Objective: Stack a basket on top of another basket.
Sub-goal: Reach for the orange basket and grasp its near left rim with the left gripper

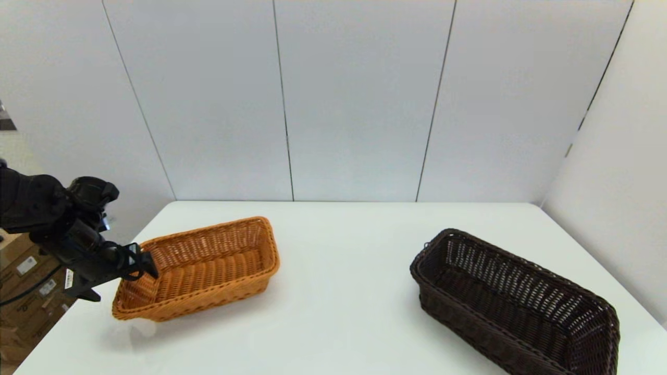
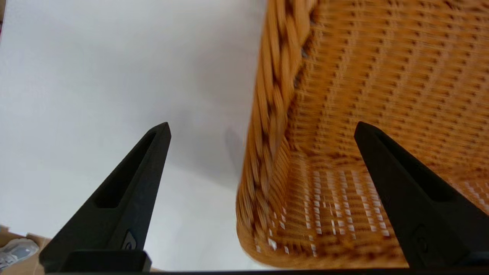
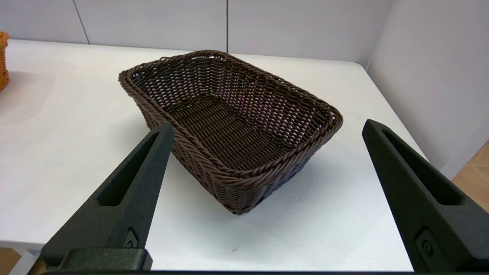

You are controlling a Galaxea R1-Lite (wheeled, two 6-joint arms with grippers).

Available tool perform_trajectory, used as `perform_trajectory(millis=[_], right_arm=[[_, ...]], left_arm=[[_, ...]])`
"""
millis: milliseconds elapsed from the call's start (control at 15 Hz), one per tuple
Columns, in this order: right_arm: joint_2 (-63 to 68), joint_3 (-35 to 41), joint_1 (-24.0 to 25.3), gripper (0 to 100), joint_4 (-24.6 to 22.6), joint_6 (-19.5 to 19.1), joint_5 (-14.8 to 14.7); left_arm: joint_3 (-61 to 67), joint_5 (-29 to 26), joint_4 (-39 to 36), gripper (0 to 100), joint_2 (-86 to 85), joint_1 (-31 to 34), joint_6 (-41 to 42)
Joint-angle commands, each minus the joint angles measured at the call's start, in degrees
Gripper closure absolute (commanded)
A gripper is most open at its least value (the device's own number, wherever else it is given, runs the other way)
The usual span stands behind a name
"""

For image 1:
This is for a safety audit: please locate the dark grey wall fixture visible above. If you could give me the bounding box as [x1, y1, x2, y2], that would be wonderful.
[0, 99, 18, 132]

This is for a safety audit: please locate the dark brown wicker basket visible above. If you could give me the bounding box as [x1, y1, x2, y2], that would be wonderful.
[409, 228, 621, 375]

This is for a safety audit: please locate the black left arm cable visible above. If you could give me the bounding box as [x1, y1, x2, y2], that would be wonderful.
[0, 266, 63, 308]

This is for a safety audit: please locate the brown cardboard box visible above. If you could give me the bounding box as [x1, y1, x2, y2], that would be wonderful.
[0, 273, 79, 334]
[0, 326, 32, 368]
[0, 232, 32, 257]
[16, 299, 73, 347]
[0, 245, 66, 305]

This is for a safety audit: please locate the orange wicker basket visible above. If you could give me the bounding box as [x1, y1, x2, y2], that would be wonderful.
[112, 216, 280, 322]

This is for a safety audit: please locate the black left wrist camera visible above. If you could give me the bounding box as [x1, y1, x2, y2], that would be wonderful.
[67, 176, 119, 232]

